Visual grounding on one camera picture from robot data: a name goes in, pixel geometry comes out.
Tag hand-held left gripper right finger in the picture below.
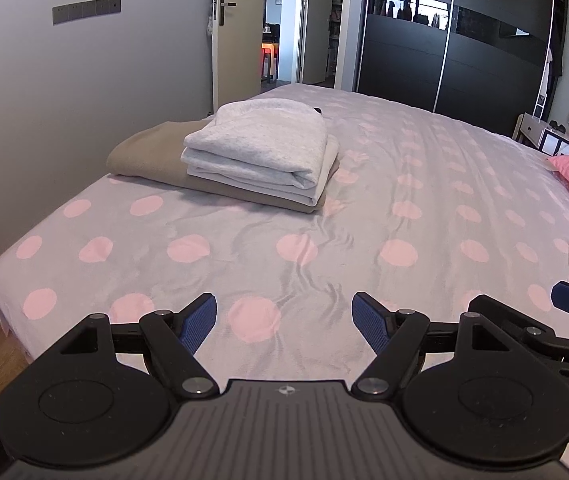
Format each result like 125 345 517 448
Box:
351 291 510 400

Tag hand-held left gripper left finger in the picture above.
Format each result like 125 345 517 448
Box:
59 292 221 400

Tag light grey printed sweatshirt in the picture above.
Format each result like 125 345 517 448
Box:
180 99 341 196

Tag hanging dark clothes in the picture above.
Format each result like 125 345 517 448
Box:
547 0 569 79

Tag grey pink polka dot bedspread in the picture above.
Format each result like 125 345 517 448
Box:
0 82 569 396

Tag white dresser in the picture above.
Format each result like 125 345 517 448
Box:
511 112 569 158

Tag beige garment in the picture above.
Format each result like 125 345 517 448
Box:
106 117 341 215

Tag black sliding door wardrobe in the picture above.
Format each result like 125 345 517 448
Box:
351 0 569 136

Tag red orange stool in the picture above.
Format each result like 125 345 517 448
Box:
259 42 280 83

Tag white door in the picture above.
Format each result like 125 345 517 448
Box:
213 0 268 117

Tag grey door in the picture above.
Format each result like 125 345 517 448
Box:
300 0 347 87

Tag grey wall switch panel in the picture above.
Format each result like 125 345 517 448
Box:
52 0 122 26

